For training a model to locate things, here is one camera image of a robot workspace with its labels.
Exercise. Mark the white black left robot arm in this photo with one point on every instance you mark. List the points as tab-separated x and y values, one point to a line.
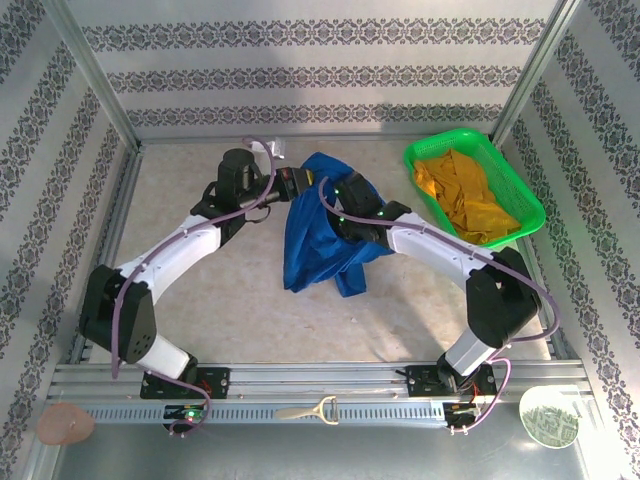
165	260

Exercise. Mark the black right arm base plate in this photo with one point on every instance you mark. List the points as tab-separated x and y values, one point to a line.
422	380

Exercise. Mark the blue t-shirt with print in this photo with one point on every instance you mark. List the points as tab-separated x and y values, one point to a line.
310	240

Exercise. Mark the left control board green light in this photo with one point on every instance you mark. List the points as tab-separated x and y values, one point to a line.
187	414

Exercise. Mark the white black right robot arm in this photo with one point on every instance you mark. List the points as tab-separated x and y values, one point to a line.
440	245

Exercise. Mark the aluminium frame post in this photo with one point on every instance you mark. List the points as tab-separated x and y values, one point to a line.
530	70
90	70

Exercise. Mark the green plastic mesh basket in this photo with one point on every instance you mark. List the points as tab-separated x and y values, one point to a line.
520	200

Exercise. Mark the yellow cloth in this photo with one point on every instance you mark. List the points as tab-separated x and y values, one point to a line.
465	195

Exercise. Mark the green patterned white bowl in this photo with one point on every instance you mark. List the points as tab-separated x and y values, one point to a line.
547	420

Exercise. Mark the right control board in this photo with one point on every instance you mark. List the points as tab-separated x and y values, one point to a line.
460	411

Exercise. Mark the aluminium mounting rail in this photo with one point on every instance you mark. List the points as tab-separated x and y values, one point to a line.
310	377

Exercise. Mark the beige vegetable peeler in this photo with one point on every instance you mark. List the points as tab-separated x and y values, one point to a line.
300	413

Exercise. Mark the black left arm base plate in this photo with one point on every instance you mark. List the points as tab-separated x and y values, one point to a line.
217	382

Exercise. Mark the pink plastic cup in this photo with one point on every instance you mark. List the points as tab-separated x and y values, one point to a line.
65	425

